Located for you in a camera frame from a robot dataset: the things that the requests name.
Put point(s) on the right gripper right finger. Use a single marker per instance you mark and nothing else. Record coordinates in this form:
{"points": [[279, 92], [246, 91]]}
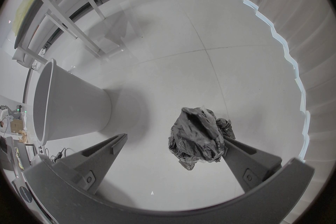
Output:
{"points": [[249, 165]]}

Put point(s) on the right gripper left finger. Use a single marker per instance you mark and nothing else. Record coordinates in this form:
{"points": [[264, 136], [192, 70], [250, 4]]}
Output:
{"points": [[97, 162]]}

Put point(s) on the black plastic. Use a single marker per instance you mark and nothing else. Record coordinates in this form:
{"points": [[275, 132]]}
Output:
{"points": [[196, 136]]}

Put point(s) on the clear printed wrapper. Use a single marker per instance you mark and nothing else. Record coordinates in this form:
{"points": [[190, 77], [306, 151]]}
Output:
{"points": [[203, 110]]}

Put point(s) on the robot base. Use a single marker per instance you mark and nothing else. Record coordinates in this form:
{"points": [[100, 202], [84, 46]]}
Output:
{"points": [[40, 158]]}

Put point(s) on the white trash bin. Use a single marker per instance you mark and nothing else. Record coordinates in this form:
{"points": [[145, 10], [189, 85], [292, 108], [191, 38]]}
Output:
{"points": [[76, 107]]}

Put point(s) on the white chair grey seat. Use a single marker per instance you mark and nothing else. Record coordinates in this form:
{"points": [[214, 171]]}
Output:
{"points": [[68, 26]]}

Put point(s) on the white curtain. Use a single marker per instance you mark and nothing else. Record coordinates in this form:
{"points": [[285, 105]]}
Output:
{"points": [[288, 7]]}

